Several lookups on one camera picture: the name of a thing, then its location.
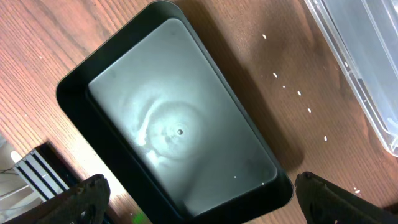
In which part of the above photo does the clear plastic bin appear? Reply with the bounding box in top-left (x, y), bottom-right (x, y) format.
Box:
top-left (323, 0), bottom-right (397, 153)

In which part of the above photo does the clear plastic bin lid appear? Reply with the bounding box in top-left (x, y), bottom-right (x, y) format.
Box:
top-left (305, 0), bottom-right (397, 156)

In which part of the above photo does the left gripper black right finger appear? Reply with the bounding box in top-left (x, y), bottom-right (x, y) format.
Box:
top-left (295, 172), bottom-right (397, 224)

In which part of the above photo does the black flat bin tray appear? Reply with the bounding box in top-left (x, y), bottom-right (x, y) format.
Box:
top-left (56, 1), bottom-right (294, 223)

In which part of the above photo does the silver aluminium frame rail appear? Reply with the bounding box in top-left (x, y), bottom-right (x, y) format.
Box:
top-left (13, 149), bottom-right (69, 202)

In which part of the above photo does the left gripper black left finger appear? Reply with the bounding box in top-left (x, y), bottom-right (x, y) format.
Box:
top-left (6, 174), bottom-right (110, 224)

